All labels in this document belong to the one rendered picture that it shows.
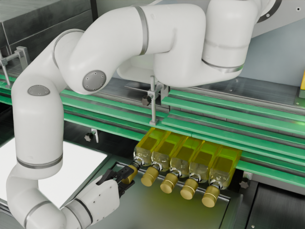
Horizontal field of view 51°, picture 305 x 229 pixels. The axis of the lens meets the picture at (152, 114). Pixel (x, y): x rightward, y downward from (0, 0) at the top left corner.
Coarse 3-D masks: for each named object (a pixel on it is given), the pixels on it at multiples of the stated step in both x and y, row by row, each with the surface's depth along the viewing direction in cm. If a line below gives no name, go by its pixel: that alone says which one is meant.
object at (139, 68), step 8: (136, 56) 116; (144, 56) 114; (152, 56) 113; (128, 64) 117; (136, 64) 117; (144, 64) 116; (152, 64) 114; (120, 72) 114; (128, 72) 115; (136, 72) 115; (144, 72) 115; (152, 72) 114; (136, 80) 112; (144, 80) 111
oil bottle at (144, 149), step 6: (150, 132) 101; (156, 132) 101; (162, 132) 101; (144, 138) 99; (150, 138) 99; (156, 138) 99; (138, 144) 96; (144, 144) 96; (150, 144) 96; (156, 144) 97; (138, 150) 94; (144, 150) 94; (150, 150) 94; (138, 156) 94; (144, 156) 93; (150, 156) 94; (144, 162) 94; (150, 162) 95
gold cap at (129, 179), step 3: (129, 165) 90; (132, 165) 90; (132, 168) 89; (135, 168) 90; (135, 171) 90; (132, 174) 88; (135, 174) 90; (129, 177) 87; (132, 177) 88; (123, 180) 88; (126, 180) 88; (129, 180) 87; (126, 183) 89; (129, 183) 88
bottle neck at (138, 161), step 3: (135, 159) 93; (138, 159) 93; (141, 159) 93; (132, 162) 92; (135, 162) 92; (138, 162) 92; (141, 162) 93; (135, 165) 91; (138, 165) 92; (141, 165) 93; (138, 168) 92
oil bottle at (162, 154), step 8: (168, 136) 99; (176, 136) 99; (184, 136) 100; (160, 144) 96; (168, 144) 96; (176, 144) 96; (152, 152) 93; (160, 152) 93; (168, 152) 93; (152, 160) 92; (160, 160) 91; (168, 160) 92; (168, 168) 93
